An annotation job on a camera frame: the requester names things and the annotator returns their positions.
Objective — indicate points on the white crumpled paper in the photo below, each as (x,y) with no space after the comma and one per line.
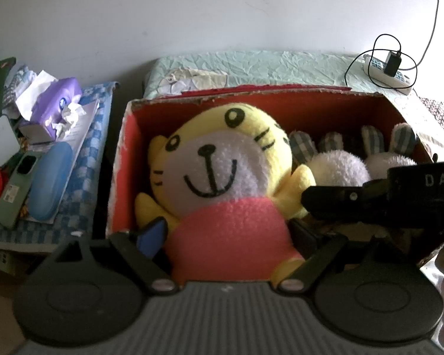
(31,92)

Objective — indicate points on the green smartphone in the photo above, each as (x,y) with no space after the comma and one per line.
(14,192)

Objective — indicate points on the white bunny plush toy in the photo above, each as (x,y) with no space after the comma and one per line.
(388,161)
(336,166)

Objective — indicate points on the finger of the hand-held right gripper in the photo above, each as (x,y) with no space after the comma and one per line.
(340,201)

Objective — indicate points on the white square device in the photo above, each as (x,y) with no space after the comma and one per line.
(0,140)

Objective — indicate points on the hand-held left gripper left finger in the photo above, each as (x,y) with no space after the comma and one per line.
(153,235)

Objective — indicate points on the blue checkered cloth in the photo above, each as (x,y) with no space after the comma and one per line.
(85,177)

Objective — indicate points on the white power strip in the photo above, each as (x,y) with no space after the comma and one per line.
(392,79)

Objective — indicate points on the purple tissue pack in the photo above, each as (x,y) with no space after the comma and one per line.
(53,98)

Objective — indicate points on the small grey box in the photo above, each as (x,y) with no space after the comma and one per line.
(35,133)

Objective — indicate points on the black charger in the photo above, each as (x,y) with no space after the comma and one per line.
(392,63)

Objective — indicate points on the blue glasses case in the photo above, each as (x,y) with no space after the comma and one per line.
(50,185)

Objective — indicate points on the yellow tiger plush toy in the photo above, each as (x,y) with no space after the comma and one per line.
(222,177)

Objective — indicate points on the red cardboard box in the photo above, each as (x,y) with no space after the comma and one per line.
(318,111)

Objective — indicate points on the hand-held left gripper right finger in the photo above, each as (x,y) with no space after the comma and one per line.
(305,237)

